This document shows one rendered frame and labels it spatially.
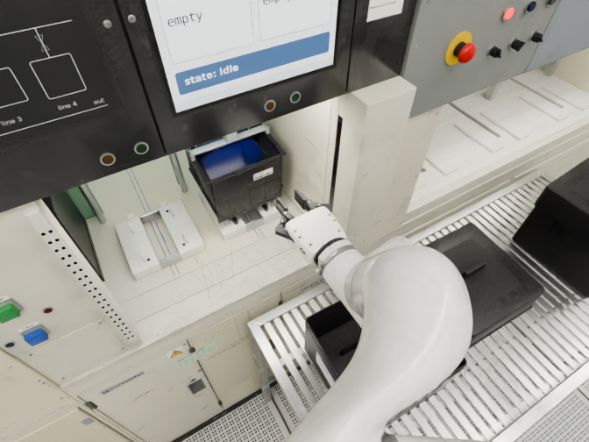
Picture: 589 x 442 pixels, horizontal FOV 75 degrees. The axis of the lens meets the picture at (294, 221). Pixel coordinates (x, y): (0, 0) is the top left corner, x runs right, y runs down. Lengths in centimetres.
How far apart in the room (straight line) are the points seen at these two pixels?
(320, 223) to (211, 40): 39
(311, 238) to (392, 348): 48
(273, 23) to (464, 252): 89
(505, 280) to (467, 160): 50
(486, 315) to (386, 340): 88
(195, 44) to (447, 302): 45
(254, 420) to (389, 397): 159
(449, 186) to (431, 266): 111
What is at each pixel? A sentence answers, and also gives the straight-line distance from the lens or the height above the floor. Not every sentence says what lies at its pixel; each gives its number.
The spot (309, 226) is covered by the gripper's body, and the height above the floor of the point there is 121.
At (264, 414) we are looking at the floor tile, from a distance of 186.
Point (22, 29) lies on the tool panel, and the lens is 55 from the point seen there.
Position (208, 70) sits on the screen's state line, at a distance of 61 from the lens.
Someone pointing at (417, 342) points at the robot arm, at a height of 155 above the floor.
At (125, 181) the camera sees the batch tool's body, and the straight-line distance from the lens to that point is 146.
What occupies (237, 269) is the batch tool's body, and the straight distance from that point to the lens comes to 113.
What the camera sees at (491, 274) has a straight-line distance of 125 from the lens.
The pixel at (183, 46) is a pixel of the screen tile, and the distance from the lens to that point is 58.
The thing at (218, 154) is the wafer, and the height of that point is 110.
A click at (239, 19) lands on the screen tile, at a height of 158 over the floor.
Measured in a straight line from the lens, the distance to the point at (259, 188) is 111.
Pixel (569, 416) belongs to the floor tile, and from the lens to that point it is 220.
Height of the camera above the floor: 181
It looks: 50 degrees down
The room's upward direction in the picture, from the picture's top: straight up
